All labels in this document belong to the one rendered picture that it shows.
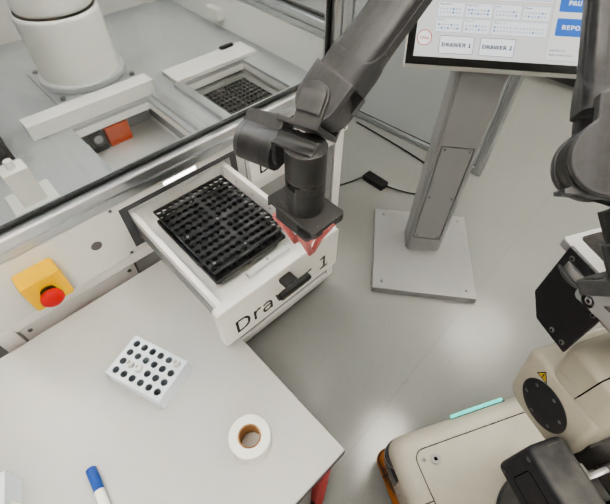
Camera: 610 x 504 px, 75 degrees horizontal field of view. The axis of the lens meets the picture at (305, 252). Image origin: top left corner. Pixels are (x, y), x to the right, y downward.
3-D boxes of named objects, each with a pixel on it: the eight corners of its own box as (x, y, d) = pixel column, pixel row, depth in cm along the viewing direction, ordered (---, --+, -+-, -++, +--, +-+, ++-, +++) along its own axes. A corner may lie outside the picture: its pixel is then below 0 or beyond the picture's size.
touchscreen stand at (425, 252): (474, 303, 176) (612, 78, 97) (371, 291, 180) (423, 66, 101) (462, 221, 207) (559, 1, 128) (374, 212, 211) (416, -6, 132)
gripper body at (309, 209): (297, 186, 64) (297, 148, 58) (344, 220, 60) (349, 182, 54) (266, 206, 61) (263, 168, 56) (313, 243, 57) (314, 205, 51)
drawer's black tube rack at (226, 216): (285, 245, 87) (284, 225, 82) (219, 292, 79) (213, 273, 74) (225, 194, 97) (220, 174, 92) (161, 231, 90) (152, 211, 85)
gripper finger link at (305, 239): (305, 227, 70) (306, 186, 62) (335, 250, 66) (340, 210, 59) (276, 247, 67) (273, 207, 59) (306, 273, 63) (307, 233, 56)
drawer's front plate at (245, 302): (335, 262, 86) (339, 227, 78) (226, 347, 74) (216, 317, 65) (330, 257, 87) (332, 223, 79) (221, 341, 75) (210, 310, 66)
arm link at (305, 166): (314, 158, 48) (336, 134, 51) (266, 140, 50) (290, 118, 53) (313, 200, 53) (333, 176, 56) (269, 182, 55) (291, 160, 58)
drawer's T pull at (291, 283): (312, 278, 74) (312, 274, 73) (281, 302, 71) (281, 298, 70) (298, 267, 76) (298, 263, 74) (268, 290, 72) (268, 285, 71)
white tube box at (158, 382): (192, 369, 77) (187, 361, 74) (164, 409, 72) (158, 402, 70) (141, 343, 81) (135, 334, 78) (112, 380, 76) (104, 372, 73)
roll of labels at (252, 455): (238, 417, 72) (235, 410, 68) (276, 425, 71) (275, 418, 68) (225, 459, 67) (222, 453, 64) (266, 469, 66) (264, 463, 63)
